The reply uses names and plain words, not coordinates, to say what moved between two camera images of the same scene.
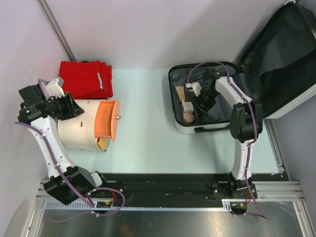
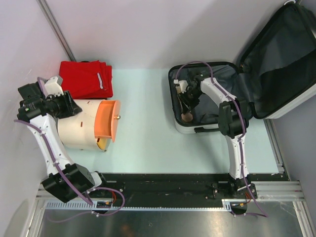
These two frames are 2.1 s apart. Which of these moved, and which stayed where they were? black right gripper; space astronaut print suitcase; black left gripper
Moved: black right gripper
Stayed: black left gripper; space astronaut print suitcase
